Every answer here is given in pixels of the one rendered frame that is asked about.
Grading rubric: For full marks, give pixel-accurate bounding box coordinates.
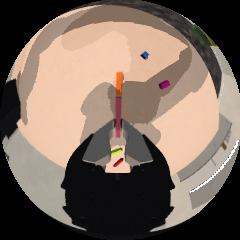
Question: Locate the orange rod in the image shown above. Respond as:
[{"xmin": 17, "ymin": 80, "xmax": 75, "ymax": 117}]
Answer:
[{"xmin": 116, "ymin": 72, "xmax": 123, "ymax": 96}]

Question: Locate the magenta rod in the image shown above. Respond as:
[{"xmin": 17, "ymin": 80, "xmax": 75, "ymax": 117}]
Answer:
[{"xmin": 158, "ymin": 80, "xmax": 170, "ymax": 89}]

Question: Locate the red rod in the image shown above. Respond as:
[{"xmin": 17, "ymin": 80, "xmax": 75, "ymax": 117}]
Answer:
[{"xmin": 113, "ymin": 158, "xmax": 123, "ymax": 167}]

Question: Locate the lime green rod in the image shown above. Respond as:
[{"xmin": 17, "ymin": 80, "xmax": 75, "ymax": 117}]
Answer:
[{"xmin": 111, "ymin": 147, "xmax": 123, "ymax": 156}]

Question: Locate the pink rod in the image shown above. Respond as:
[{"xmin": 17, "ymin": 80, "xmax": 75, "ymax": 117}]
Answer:
[{"xmin": 116, "ymin": 96, "xmax": 122, "ymax": 138}]

